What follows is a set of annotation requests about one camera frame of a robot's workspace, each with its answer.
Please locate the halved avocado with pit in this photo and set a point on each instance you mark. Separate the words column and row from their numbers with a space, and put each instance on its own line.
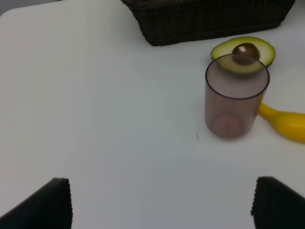
column 245, row 53

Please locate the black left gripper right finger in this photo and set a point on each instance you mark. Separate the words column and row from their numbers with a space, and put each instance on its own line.
column 277, row 206

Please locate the dark brown wicker basket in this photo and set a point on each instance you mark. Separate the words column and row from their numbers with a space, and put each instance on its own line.
column 167, row 22

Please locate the translucent pink plastic cup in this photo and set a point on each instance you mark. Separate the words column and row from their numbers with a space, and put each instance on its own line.
column 234, row 89

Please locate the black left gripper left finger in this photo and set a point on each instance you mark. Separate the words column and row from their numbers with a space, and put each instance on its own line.
column 50, row 207

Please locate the yellow banana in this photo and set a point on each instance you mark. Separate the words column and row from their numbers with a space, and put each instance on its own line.
column 290, row 125

